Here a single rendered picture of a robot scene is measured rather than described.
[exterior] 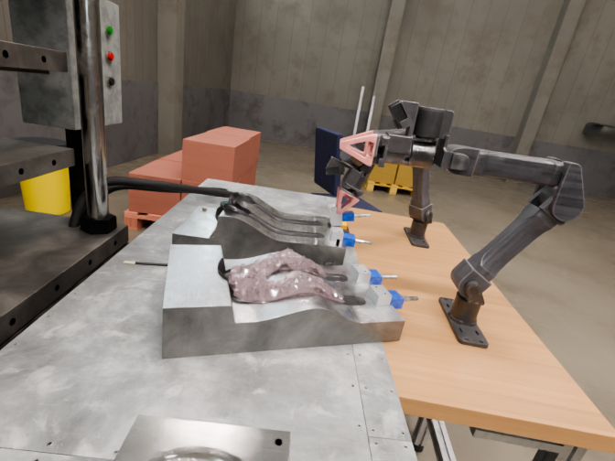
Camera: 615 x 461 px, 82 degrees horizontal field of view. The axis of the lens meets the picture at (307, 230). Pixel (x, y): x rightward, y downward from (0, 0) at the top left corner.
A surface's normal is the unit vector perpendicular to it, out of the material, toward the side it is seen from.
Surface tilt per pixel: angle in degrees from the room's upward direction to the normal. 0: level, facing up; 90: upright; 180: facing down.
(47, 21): 90
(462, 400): 0
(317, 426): 0
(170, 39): 90
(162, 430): 0
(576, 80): 90
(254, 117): 90
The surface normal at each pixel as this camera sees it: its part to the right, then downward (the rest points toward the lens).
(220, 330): 0.29, 0.38
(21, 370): 0.15, -0.92
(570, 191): -0.09, 0.34
